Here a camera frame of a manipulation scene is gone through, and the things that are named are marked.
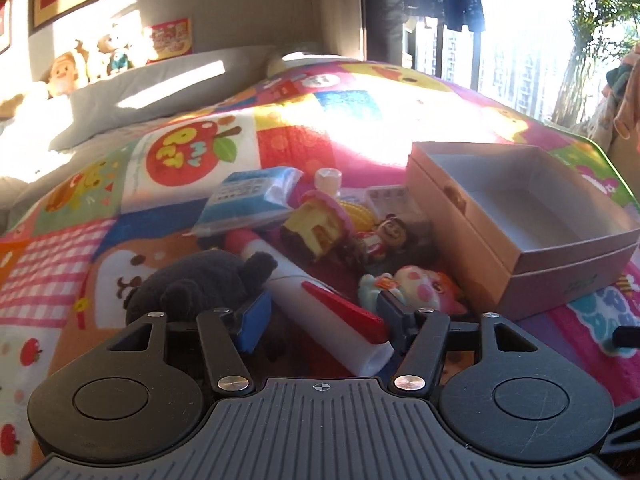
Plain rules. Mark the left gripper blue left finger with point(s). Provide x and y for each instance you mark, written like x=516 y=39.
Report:
x=251 y=321

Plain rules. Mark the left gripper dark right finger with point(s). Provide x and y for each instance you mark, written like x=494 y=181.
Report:
x=399 y=320

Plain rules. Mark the pink pig figurine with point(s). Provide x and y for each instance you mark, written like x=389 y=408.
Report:
x=415 y=288

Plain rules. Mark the red white foam rocket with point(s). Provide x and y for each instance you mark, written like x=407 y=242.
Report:
x=355 y=337

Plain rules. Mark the black plush toy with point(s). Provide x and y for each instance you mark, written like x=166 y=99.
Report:
x=200 y=282

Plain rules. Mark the red cartoon boy figurine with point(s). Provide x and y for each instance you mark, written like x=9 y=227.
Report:
x=390 y=236

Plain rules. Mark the yellow pink toy cake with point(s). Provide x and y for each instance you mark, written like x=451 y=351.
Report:
x=316 y=226

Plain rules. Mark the blue wet wipes pack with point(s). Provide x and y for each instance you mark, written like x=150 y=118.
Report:
x=248 y=200

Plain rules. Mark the white battery charger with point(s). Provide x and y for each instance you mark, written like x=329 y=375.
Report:
x=392 y=199

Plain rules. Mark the small white bottle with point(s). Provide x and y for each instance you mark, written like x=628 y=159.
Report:
x=328 y=181

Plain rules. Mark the yellow toy corn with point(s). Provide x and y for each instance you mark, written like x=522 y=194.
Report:
x=362 y=218

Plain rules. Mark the open cardboard box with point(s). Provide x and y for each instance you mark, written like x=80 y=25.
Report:
x=520 y=231

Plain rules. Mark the chair with pink clothes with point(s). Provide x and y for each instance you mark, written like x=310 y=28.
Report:
x=615 y=124

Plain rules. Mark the grey sofa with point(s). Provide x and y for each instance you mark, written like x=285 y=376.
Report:
x=46 y=139

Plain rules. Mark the red greeting card box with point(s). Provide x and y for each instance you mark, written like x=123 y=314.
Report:
x=172 y=39

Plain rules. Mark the white bear plush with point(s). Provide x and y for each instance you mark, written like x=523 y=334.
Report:
x=116 y=53

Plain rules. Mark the yellow duck plush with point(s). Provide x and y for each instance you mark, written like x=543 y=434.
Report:
x=67 y=74

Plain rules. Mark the potted palm plant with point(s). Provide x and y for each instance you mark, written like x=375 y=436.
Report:
x=592 y=23

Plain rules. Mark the left red framed picture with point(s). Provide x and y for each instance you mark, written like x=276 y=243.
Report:
x=4 y=5

